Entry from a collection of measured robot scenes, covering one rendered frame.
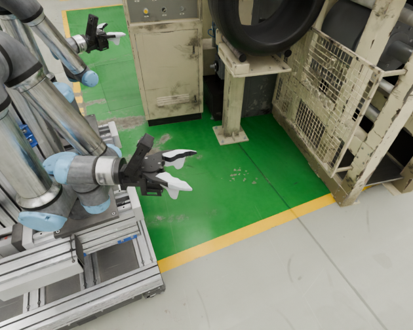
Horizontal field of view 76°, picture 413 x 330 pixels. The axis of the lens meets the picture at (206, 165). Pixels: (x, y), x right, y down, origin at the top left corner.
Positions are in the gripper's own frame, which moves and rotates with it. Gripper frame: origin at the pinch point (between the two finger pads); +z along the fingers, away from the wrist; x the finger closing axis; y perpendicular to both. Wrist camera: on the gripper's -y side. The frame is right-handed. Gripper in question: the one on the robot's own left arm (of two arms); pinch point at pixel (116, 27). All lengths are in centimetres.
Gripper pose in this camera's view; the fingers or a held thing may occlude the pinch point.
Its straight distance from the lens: 163.8
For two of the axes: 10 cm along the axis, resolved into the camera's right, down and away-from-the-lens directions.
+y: -1.0, 6.4, 7.6
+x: 7.5, 5.5, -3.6
